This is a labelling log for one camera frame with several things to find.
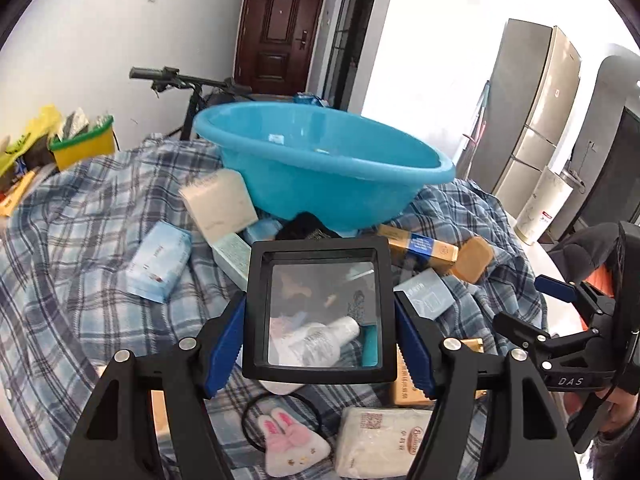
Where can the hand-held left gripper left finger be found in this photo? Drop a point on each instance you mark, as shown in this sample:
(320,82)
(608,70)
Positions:
(225,355)

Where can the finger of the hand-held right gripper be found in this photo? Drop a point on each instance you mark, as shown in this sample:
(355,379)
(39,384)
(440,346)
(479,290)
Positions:
(552,285)
(525,332)

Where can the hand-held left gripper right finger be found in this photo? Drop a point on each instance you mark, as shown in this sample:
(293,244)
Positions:
(415,355)

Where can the black framed clear display case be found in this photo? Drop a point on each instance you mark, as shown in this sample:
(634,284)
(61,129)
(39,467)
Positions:
(320,280)

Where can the black plush toy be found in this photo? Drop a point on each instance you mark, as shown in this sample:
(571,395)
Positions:
(305,227)

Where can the blue plastic basin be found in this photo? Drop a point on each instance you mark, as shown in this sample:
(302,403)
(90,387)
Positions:
(325,195)

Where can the person's right forearm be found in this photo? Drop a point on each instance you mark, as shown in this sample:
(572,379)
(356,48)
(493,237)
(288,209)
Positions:
(612,455)

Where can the person's right hand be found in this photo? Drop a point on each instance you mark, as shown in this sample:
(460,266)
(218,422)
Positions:
(622,412)

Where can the gold yellow box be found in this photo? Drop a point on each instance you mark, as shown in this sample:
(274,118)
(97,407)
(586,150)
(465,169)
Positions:
(407,395)

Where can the person's black orange clothing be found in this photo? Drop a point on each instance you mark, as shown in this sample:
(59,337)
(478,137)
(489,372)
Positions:
(587,255)

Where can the grey box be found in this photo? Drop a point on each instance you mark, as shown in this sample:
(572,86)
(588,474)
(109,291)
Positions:
(425,294)

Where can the white floral tumbler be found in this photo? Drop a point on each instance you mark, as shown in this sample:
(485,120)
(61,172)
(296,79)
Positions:
(542,205)

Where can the orange soap box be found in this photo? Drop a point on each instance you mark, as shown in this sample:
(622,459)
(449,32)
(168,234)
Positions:
(472,260)

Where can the tan cardboard box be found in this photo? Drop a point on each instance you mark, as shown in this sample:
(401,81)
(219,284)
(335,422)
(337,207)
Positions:
(157,415)

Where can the white tissue pack red logo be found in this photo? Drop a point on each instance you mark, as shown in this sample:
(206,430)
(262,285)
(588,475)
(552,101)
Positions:
(380,440)

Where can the white box green print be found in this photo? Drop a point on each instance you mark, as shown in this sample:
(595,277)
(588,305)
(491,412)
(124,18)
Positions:
(231,260)

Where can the white cosmetic tube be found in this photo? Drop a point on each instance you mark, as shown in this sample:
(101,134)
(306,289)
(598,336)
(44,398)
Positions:
(320,337)

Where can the gold blue long box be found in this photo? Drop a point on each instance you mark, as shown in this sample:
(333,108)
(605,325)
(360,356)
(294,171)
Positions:
(417,250)

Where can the white bunny hair band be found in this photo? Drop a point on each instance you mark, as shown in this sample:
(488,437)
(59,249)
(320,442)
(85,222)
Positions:
(292,442)

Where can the blue white tissue pack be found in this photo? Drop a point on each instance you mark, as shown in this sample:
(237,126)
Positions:
(160,260)

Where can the light blue tissue pack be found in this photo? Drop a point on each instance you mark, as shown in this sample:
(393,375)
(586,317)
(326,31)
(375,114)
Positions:
(262,230)

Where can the cream wrapped tissue pack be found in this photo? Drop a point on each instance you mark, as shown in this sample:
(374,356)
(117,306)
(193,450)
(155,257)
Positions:
(217,205)

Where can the grey gold refrigerator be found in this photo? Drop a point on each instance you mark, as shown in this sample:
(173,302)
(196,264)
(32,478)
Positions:
(525,120)

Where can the folded metal rack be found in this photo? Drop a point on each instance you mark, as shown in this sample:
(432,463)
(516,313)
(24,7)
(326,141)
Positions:
(477,130)

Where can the blue plaid cloth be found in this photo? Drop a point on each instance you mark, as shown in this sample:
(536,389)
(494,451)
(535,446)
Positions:
(75,240)

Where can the yellow bin green rim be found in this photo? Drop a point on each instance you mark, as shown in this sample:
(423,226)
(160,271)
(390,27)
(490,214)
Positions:
(82,147)

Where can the orange yellow book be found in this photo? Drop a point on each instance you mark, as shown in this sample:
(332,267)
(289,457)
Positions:
(17,195)

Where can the black bicycle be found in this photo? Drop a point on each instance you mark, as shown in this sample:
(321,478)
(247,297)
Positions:
(192,95)

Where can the blue bag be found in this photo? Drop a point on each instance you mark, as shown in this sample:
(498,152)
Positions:
(310,100)

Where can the yellow plastic bag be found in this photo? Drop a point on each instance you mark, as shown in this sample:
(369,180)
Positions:
(35,130)

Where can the black framed glass door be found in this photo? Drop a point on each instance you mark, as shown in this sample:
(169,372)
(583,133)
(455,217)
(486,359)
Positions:
(355,35)

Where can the brown entrance door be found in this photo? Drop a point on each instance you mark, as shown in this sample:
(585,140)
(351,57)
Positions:
(280,35)

